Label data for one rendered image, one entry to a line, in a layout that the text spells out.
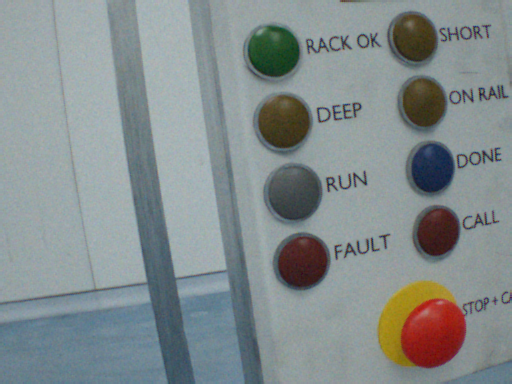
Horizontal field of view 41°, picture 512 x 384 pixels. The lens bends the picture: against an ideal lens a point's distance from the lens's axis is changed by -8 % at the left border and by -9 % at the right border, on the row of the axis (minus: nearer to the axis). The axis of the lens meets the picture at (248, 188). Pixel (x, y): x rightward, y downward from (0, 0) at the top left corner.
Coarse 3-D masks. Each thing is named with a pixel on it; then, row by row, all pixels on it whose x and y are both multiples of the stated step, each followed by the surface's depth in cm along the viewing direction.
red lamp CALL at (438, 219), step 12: (432, 216) 39; (444, 216) 39; (420, 228) 39; (432, 228) 39; (444, 228) 39; (456, 228) 39; (420, 240) 39; (432, 240) 39; (444, 240) 39; (432, 252) 39; (444, 252) 39
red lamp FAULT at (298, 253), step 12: (300, 240) 37; (312, 240) 38; (288, 252) 37; (300, 252) 37; (312, 252) 37; (324, 252) 38; (288, 264) 37; (300, 264) 37; (312, 264) 38; (324, 264) 38; (288, 276) 37; (300, 276) 37; (312, 276) 38
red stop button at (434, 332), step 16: (432, 304) 38; (448, 304) 38; (416, 320) 37; (432, 320) 37; (448, 320) 37; (464, 320) 38; (400, 336) 38; (416, 336) 37; (432, 336) 37; (448, 336) 37; (464, 336) 38; (416, 352) 37; (432, 352) 37; (448, 352) 38
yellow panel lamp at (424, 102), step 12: (420, 84) 38; (432, 84) 38; (408, 96) 38; (420, 96) 38; (432, 96) 38; (444, 96) 39; (408, 108) 38; (420, 108) 38; (432, 108) 38; (444, 108) 39; (420, 120) 38; (432, 120) 38
